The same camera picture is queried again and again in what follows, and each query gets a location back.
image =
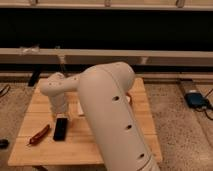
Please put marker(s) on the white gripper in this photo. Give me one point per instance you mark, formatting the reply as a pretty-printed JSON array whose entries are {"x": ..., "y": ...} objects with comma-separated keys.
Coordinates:
[{"x": 59, "y": 106}]

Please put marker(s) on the black eraser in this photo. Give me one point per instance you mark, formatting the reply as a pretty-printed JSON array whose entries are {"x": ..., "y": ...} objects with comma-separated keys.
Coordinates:
[{"x": 60, "y": 129}]

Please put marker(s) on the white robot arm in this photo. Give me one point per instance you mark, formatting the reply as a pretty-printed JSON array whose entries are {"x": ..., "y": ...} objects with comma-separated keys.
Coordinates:
[{"x": 102, "y": 94}]

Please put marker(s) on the white cube block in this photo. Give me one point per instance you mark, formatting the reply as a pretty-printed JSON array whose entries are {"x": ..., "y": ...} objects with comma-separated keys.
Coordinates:
[{"x": 79, "y": 109}]

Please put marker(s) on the red marker pen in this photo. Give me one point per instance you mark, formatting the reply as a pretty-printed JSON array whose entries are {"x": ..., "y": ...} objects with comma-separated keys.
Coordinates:
[{"x": 34, "y": 140}]

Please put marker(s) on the wooden table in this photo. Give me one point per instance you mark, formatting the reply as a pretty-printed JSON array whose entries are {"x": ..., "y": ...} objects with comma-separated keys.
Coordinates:
[{"x": 79, "y": 147}]

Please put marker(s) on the black object on floor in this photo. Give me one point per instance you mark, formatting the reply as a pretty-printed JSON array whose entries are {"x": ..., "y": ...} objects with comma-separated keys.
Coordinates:
[{"x": 4, "y": 143}]

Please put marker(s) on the blue device on floor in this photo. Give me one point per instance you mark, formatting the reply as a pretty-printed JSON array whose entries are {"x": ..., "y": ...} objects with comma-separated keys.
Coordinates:
[{"x": 195, "y": 100}]

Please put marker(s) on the black rail leg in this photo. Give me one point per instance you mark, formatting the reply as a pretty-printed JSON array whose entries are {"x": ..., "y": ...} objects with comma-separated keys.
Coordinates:
[{"x": 35, "y": 76}]

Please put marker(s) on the grey metal rail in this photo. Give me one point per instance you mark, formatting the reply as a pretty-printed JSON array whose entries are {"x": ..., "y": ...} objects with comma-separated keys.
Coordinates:
[{"x": 86, "y": 56}]

